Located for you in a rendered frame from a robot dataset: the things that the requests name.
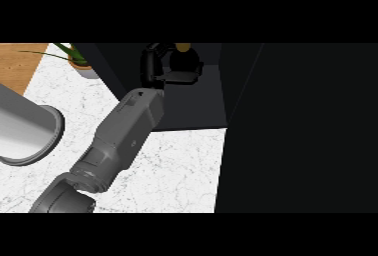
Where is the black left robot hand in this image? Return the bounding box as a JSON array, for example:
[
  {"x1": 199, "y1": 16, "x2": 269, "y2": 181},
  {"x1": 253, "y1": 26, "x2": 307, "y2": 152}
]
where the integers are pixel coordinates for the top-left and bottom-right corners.
[{"x1": 139, "y1": 42, "x2": 205, "y2": 90}]

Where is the dark cabinet door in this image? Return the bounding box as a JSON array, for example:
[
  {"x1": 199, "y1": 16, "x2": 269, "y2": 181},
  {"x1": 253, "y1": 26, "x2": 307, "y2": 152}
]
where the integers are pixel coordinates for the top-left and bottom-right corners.
[{"x1": 214, "y1": 42, "x2": 378, "y2": 214}]

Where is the dark open cabinet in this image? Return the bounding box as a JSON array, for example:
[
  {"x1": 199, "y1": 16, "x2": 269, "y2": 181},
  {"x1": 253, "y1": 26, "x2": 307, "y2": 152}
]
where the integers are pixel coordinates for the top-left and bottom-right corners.
[{"x1": 72, "y1": 42, "x2": 264, "y2": 132}]

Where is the grey cylinder with rim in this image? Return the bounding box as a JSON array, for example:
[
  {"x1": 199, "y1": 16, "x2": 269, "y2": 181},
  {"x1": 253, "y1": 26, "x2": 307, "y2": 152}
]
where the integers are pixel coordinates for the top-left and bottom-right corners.
[{"x1": 0, "y1": 83, "x2": 67, "y2": 167}]

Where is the green potted plant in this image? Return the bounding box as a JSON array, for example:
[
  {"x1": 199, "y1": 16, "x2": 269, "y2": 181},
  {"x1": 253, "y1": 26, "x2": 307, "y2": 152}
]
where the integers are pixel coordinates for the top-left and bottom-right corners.
[{"x1": 18, "y1": 42, "x2": 103, "y2": 80}]

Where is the dark wine bottle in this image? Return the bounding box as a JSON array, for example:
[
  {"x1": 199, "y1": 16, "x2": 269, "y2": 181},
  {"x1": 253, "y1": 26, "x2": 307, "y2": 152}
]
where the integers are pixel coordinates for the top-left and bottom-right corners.
[{"x1": 168, "y1": 42, "x2": 204, "y2": 73}]

